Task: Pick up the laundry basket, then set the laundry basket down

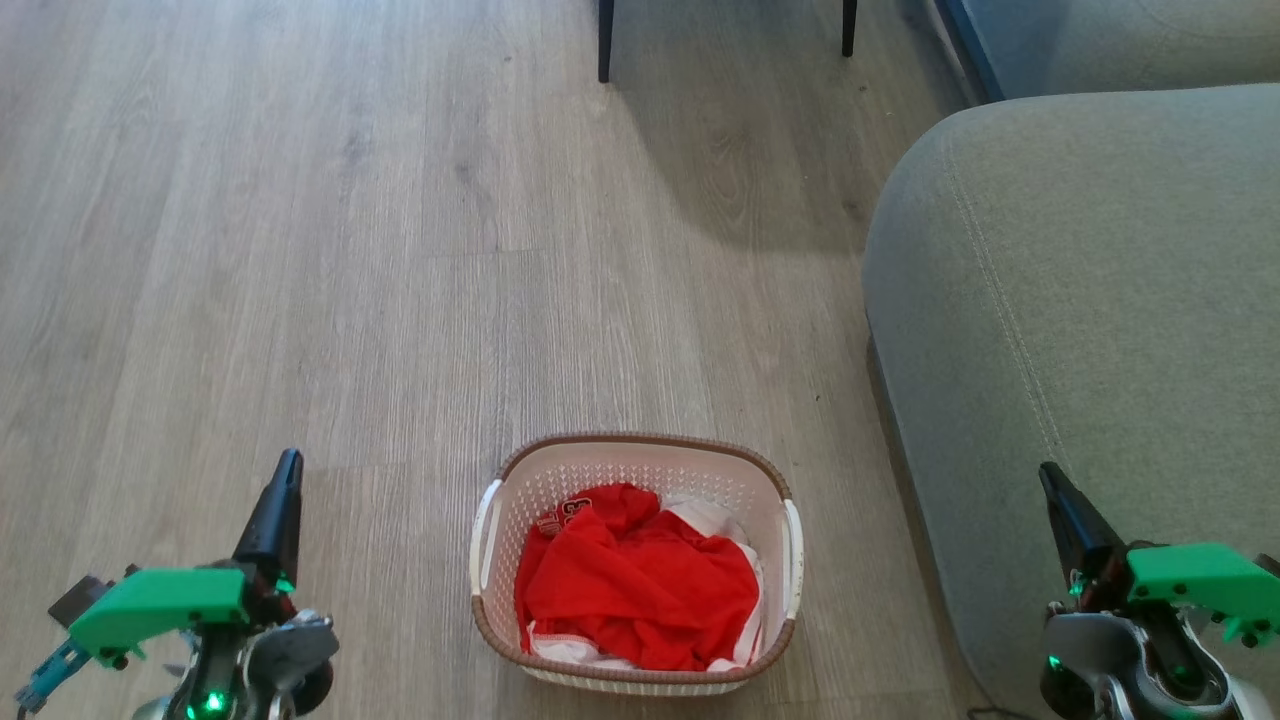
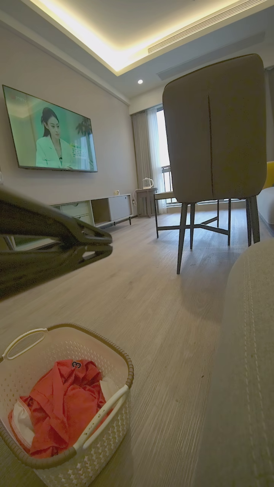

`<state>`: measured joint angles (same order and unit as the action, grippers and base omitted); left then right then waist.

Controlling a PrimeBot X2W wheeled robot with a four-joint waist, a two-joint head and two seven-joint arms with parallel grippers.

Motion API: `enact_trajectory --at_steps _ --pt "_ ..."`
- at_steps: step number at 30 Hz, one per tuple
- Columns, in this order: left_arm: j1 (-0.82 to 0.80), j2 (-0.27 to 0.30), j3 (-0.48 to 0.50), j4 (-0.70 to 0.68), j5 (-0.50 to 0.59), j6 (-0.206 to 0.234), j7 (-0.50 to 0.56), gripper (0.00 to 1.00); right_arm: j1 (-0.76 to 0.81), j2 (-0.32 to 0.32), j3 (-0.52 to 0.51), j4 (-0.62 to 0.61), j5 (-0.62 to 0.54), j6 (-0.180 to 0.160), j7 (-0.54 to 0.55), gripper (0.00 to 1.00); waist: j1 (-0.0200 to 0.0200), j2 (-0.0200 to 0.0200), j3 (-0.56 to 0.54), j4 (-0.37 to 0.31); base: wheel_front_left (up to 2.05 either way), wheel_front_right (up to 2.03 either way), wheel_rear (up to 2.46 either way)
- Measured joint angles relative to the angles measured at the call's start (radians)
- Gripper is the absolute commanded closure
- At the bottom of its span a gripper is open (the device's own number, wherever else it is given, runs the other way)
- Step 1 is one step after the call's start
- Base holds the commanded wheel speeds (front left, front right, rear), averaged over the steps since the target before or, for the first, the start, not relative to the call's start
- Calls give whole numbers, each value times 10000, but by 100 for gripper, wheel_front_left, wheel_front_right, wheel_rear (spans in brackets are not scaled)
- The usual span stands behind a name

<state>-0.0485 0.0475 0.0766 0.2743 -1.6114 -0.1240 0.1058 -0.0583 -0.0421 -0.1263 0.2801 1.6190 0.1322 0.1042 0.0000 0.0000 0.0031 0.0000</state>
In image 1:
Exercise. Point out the dark blue sofa base strip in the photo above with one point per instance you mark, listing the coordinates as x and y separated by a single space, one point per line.
968 45

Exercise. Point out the grey sofa section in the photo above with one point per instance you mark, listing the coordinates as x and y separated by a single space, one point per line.
1130 40

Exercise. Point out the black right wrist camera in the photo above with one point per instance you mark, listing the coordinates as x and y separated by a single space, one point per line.
1270 567

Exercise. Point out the teal left wrist bracket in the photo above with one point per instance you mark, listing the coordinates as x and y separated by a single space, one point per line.
50 675

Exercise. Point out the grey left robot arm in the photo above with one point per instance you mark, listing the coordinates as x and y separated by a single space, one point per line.
270 660

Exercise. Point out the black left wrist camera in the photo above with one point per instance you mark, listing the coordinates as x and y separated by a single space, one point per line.
78 598

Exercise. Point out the red jersey garment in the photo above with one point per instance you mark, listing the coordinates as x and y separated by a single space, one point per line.
630 590

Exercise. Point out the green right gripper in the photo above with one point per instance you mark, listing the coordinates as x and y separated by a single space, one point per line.
1190 580

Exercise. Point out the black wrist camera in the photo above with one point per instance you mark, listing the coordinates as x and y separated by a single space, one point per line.
1270 567
78 598

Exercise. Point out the black chair leg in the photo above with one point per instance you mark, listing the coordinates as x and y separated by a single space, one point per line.
606 40
850 25

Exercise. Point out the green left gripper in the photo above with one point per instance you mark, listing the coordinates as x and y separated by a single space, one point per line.
160 600

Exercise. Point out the grey fabric sofa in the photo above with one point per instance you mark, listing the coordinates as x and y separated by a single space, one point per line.
1100 300

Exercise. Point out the white laundry basket brown rim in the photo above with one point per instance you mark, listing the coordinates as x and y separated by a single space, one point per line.
640 465

